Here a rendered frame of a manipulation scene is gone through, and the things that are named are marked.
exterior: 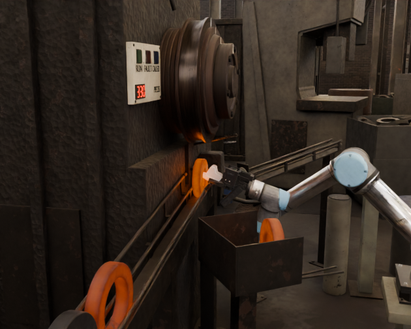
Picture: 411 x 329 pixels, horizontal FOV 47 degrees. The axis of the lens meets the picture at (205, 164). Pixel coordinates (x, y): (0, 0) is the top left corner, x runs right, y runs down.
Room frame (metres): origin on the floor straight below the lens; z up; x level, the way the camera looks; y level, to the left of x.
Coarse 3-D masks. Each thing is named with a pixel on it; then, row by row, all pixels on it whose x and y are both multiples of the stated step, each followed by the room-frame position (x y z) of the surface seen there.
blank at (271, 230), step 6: (264, 222) 1.29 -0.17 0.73; (270, 222) 1.25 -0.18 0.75; (276, 222) 1.25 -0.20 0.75; (264, 228) 1.29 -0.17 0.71; (270, 228) 1.23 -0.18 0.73; (276, 228) 1.22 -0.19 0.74; (264, 234) 1.29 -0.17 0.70; (270, 234) 1.23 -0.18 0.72; (276, 234) 1.21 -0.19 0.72; (282, 234) 1.21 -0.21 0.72; (264, 240) 1.28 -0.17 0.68; (270, 240) 1.27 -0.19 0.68
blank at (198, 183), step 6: (198, 162) 1.80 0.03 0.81; (204, 162) 1.83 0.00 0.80; (198, 168) 1.77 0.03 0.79; (204, 168) 1.83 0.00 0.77; (192, 174) 1.77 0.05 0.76; (198, 174) 1.76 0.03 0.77; (192, 180) 1.76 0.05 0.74; (198, 180) 1.75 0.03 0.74; (204, 180) 1.86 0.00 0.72; (192, 186) 1.76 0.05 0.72; (198, 186) 1.76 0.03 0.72; (204, 186) 1.83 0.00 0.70; (198, 192) 1.77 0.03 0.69
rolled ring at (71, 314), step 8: (64, 312) 0.79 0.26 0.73; (72, 312) 0.79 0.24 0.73; (80, 312) 0.80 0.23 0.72; (56, 320) 0.76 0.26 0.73; (64, 320) 0.76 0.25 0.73; (72, 320) 0.76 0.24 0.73; (80, 320) 0.79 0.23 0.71; (88, 320) 0.82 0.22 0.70; (48, 328) 0.74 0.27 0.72; (56, 328) 0.74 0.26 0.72; (64, 328) 0.74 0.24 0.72; (72, 328) 0.76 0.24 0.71; (80, 328) 0.79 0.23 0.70; (88, 328) 0.82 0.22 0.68; (96, 328) 0.85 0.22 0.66
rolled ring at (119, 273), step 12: (108, 264) 0.95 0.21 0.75; (120, 264) 0.97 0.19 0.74; (96, 276) 0.91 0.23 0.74; (108, 276) 0.91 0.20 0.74; (120, 276) 0.96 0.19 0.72; (96, 288) 0.89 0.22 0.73; (108, 288) 0.91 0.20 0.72; (120, 288) 1.01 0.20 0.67; (132, 288) 1.03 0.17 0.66; (96, 300) 0.87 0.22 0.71; (120, 300) 1.00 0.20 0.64; (96, 312) 0.86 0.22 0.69; (120, 312) 0.99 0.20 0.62; (108, 324) 0.96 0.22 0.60
